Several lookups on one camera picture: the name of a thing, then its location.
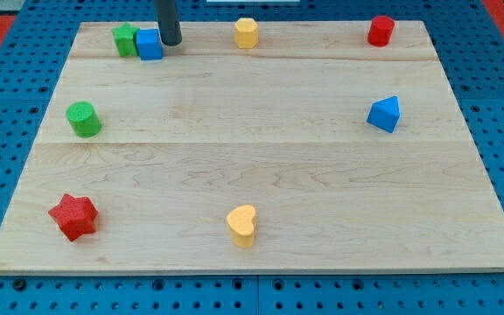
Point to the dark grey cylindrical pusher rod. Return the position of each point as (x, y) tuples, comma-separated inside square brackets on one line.
[(168, 22)]

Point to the blue cube block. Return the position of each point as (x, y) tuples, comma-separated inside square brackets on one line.
[(148, 44)]

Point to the green star block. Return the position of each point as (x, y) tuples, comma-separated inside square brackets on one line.
[(125, 39)]

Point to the yellow hexagon block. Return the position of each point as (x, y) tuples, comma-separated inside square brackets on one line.
[(246, 33)]

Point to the green cylinder block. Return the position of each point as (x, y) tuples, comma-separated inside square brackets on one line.
[(83, 119)]

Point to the light wooden board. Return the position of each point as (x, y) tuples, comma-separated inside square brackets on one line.
[(283, 127)]

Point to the red cylinder block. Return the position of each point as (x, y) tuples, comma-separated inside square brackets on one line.
[(381, 30)]

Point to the yellow heart block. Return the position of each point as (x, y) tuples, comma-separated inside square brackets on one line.
[(241, 223)]

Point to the red star block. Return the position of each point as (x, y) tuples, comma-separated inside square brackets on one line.
[(75, 216)]

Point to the blue triangular prism block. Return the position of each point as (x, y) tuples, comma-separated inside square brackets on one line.
[(385, 114)]

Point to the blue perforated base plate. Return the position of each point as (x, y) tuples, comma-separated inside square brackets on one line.
[(471, 50)]

